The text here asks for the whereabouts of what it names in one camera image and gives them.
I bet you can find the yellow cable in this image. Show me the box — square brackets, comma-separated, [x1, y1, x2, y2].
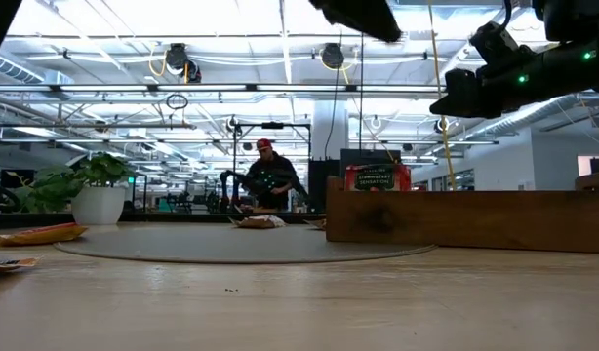
[425, 0, 458, 192]

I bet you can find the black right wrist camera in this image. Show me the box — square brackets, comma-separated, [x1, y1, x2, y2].
[468, 21, 521, 67]

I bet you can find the black aluminium table frame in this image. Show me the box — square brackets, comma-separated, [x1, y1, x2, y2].
[0, 210, 328, 230]

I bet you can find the red strawberry tea packet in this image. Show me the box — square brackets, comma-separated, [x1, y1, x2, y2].
[344, 163, 412, 192]

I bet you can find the black ceiling cable reel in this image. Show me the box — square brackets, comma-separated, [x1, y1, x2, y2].
[163, 42, 203, 84]
[320, 42, 346, 70]

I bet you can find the green plant in white pot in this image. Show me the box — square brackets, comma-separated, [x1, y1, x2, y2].
[6, 151, 138, 226]

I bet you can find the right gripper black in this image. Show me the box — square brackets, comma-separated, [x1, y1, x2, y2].
[428, 67, 487, 120]

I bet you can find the black background rig frame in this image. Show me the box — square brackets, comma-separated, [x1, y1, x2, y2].
[232, 121, 312, 211]

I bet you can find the black computer case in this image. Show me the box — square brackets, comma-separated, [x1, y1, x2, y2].
[307, 148, 403, 215]

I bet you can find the round grey placemat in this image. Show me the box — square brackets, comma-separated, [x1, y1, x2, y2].
[53, 222, 437, 265]

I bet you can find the long ceiling light strip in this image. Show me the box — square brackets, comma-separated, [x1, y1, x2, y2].
[0, 83, 442, 94]

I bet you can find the orange tea packet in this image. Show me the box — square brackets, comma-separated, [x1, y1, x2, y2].
[0, 222, 90, 248]
[0, 255, 41, 277]

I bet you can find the brown wooden compartment tray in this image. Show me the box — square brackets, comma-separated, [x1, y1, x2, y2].
[325, 171, 599, 254]

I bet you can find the person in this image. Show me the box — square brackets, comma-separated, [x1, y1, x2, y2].
[243, 137, 300, 212]

